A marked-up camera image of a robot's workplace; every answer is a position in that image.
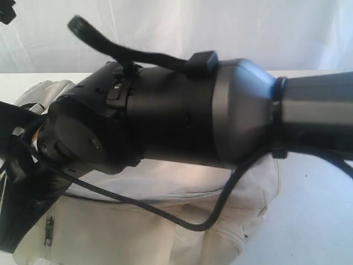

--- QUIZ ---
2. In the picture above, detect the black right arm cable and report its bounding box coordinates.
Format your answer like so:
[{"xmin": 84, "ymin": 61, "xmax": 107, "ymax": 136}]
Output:
[{"xmin": 10, "ymin": 15, "xmax": 353, "ymax": 232}]

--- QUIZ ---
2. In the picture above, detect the white backdrop curtain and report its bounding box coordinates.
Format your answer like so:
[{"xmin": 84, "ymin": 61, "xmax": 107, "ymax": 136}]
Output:
[{"xmin": 1, "ymin": 1, "xmax": 352, "ymax": 73}]

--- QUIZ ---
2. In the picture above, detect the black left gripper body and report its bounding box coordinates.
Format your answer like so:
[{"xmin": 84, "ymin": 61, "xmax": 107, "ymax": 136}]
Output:
[{"xmin": 0, "ymin": 0, "xmax": 17, "ymax": 25}]

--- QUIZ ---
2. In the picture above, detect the cream duffel bag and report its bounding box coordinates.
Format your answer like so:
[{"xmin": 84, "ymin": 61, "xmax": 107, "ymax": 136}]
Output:
[{"xmin": 0, "ymin": 79, "xmax": 280, "ymax": 265}]

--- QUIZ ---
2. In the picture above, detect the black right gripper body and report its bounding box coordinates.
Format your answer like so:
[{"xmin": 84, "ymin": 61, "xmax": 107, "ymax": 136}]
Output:
[{"xmin": 1, "ymin": 102, "xmax": 70, "ymax": 253}]

